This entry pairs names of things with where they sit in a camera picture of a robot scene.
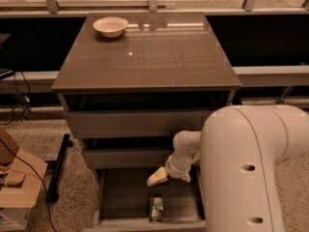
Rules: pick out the white paper bowl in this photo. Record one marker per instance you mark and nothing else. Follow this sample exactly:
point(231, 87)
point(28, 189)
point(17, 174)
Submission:
point(111, 26)

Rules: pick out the top grey drawer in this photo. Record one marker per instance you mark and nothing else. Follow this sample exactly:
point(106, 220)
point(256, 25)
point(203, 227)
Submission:
point(99, 124)

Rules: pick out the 7up soda can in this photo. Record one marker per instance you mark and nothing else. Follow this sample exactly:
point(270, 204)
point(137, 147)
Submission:
point(156, 209)

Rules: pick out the middle grey drawer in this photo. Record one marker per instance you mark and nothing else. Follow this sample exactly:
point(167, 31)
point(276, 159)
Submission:
point(126, 158)

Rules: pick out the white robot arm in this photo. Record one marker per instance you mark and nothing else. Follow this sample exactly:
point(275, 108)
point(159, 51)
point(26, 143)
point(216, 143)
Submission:
point(237, 149)

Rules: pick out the black metal stand bar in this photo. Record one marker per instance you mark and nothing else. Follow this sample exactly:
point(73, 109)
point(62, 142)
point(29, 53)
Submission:
point(56, 166)

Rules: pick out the bottom open grey drawer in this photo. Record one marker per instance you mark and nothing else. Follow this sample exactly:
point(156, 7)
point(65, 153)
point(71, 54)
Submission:
point(124, 203)

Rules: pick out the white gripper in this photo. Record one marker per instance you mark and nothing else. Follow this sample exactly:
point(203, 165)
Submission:
point(174, 170)

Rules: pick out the cardboard box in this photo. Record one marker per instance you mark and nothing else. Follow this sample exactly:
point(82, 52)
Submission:
point(21, 181)

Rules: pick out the grey drawer cabinet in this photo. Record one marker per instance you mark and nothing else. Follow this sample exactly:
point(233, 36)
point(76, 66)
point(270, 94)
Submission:
point(162, 62)

